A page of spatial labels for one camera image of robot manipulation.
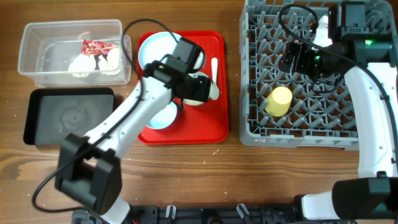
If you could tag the red snack wrapper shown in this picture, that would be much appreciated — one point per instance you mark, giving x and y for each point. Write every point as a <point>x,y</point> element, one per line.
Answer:
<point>92,47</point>

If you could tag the white tissue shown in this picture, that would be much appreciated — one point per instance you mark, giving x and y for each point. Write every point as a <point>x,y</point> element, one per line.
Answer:
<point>109,64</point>
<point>82,66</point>

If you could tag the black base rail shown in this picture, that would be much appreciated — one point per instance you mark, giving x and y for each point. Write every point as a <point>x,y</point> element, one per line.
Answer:
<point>270,213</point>

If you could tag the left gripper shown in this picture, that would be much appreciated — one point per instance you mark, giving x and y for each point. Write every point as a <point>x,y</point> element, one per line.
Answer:
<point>202,91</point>

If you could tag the small light blue bowl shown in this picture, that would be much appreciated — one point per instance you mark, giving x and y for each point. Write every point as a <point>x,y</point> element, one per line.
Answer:
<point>164,118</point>

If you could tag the large light blue plate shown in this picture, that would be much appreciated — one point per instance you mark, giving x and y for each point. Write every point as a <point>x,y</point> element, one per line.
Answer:
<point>172,52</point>

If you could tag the white plastic spoon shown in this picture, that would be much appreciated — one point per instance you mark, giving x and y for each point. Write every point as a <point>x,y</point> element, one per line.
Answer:
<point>214,70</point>

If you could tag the red serving tray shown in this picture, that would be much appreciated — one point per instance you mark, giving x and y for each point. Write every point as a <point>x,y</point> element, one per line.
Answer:
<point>209,122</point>

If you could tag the green bowl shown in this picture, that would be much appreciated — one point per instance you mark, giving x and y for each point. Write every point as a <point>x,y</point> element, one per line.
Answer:
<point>193,102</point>

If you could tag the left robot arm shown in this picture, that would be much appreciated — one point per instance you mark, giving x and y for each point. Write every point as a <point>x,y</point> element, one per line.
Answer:
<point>90,166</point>

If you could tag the black plastic tray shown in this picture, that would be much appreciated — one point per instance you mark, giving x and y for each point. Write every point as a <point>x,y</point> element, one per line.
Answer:
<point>54,113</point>

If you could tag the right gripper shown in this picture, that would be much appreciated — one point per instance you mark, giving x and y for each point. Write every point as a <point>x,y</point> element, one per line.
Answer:
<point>302,52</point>

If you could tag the clear plastic bin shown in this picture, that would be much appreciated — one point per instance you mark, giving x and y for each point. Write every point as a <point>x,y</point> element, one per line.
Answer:
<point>48,48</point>

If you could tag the grey dishwasher rack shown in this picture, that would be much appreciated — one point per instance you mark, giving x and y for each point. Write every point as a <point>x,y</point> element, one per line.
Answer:
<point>321,112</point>

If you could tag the yellow plastic cup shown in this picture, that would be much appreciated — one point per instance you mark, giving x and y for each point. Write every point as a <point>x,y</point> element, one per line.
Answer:
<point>278,102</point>

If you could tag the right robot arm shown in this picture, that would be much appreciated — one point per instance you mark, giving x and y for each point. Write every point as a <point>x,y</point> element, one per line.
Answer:
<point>367,64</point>

